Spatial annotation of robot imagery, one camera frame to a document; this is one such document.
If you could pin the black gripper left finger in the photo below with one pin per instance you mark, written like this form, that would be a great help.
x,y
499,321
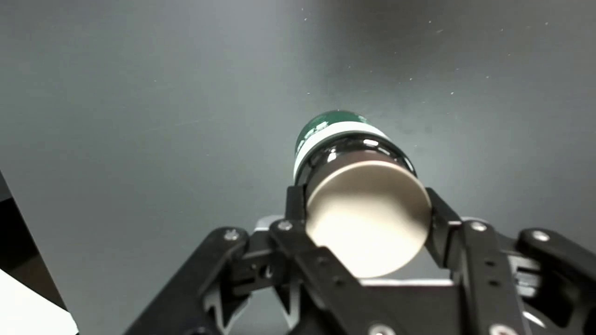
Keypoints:
x,y
262,280

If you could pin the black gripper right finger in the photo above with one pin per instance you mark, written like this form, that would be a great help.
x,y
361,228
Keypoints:
x,y
497,280

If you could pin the white paper sheet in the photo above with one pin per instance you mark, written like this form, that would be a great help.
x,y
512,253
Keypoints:
x,y
29,308

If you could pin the dark green-labelled pill bottle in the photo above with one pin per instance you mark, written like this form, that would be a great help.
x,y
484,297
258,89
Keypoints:
x,y
366,217

